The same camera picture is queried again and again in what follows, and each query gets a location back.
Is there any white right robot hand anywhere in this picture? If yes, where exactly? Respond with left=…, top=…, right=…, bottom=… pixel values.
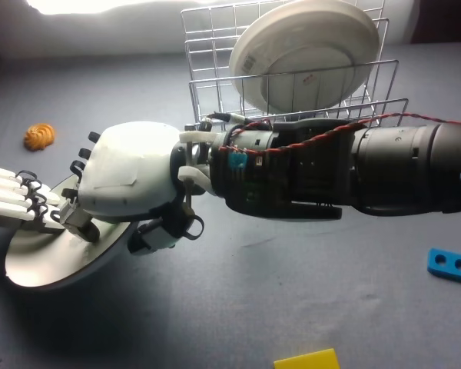
left=59, top=121, right=205, bottom=258

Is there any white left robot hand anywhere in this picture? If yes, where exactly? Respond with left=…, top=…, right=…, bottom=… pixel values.
left=0, top=163, right=65, bottom=234

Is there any white plate with black rim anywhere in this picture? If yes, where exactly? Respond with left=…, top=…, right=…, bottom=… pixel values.
left=3, top=175, right=140, bottom=294

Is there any all white plate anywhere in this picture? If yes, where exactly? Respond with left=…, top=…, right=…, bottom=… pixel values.
left=228, top=0, right=381, bottom=114

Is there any orange swirl cookie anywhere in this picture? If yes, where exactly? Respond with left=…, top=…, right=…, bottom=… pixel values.
left=23, top=122, right=57, bottom=152

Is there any yellow flat block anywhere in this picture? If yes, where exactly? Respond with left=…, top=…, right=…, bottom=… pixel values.
left=273, top=347, right=340, bottom=369

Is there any blue block with two holes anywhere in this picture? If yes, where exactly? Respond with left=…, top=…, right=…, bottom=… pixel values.
left=426, top=248, right=461, bottom=286

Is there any silver wire dish rack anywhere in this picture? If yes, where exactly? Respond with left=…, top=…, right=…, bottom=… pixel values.
left=180, top=0, right=410, bottom=130

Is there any red black twisted cable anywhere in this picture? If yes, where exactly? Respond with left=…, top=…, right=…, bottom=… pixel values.
left=206, top=111, right=461, bottom=157

